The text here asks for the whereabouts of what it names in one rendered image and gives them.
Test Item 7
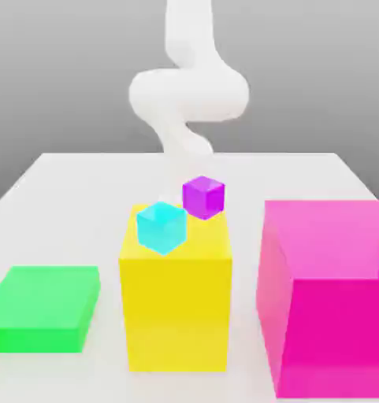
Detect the large yellow box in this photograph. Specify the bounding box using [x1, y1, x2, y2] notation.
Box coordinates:
[118, 203, 233, 373]

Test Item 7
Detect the small purple cube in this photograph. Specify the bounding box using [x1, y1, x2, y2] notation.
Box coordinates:
[181, 175, 225, 221]

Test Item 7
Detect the large green box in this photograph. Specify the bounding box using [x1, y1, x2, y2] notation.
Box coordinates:
[0, 265, 102, 354]

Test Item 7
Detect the large pink box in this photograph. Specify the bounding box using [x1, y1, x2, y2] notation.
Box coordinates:
[255, 199, 379, 400]

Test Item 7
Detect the small cyan cube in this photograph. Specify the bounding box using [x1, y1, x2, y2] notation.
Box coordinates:
[136, 201, 189, 257]

